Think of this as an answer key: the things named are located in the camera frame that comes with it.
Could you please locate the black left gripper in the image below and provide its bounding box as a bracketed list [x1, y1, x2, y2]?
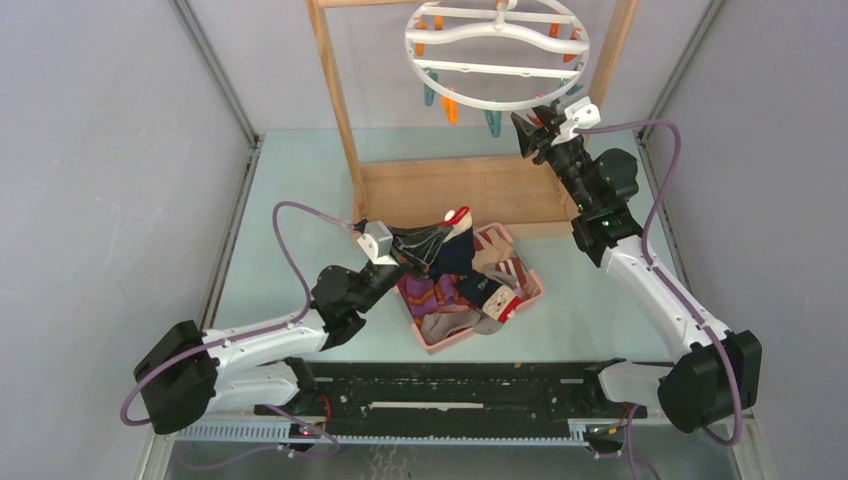
[352, 223, 452, 316]

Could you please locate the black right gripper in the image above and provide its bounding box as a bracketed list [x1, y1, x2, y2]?
[509, 103, 595, 214]

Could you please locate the navy santa sock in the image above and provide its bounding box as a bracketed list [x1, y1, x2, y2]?
[455, 270, 522, 323]
[429, 206, 489, 291]

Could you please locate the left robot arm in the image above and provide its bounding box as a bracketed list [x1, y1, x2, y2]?
[133, 221, 473, 435]

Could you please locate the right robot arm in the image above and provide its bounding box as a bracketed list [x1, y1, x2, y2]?
[511, 98, 762, 446]

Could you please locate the wooden hanger stand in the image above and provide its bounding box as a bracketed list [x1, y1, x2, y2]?
[304, 0, 641, 249]

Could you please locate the white round clip hanger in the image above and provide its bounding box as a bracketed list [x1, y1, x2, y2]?
[403, 1, 591, 111]

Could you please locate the purple striped sock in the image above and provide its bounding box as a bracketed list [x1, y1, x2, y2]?
[397, 275, 460, 326]

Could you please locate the teal clothespin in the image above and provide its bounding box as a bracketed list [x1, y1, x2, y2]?
[423, 68, 438, 107]
[484, 110, 502, 138]

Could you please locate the beige red striped sock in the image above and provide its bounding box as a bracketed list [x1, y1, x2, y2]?
[473, 223, 545, 308]

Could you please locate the grey sock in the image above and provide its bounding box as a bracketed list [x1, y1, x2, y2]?
[419, 309, 503, 345]

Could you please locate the orange clothespin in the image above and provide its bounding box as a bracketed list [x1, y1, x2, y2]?
[441, 95, 459, 126]

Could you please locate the teal left clothespin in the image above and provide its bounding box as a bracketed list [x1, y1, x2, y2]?
[423, 68, 438, 107]

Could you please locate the pink plastic basket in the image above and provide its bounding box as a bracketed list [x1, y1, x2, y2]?
[394, 223, 545, 355]

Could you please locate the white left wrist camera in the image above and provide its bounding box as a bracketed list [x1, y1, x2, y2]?
[356, 221, 398, 266]

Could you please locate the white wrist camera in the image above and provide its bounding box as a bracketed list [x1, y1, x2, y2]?
[551, 96, 601, 146]
[356, 221, 398, 266]

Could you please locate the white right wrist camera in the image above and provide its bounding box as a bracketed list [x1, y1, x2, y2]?
[551, 96, 601, 146]

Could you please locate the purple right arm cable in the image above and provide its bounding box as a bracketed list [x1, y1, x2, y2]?
[576, 119, 747, 480]

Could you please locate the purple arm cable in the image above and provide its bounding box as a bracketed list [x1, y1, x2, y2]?
[576, 119, 747, 480]
[119, 201, 362, 462]

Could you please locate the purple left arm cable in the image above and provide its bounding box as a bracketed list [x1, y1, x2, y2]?
[119, 201, 362, 462]

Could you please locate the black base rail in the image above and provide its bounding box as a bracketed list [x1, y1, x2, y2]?
[283, 361, 626, 441]

